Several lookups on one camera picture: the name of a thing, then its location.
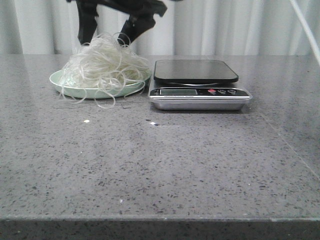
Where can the white pleated curtain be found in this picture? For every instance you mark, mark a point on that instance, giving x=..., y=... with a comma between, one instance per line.
x=189, y=27

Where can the light green round plate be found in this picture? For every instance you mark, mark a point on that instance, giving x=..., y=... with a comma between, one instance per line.
x=95, y=93

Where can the black silver kitchen scale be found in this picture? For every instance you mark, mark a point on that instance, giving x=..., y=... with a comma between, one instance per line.
x=196, y=85

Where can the white vermicelli noodle bundle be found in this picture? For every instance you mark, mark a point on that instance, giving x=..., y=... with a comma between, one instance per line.
x=106, y=65

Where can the black claw body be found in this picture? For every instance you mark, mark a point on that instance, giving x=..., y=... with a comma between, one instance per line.
x=132, y=7

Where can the black gripper claw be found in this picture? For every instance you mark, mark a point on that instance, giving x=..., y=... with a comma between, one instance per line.
x=87, y=13
x=133, y=28

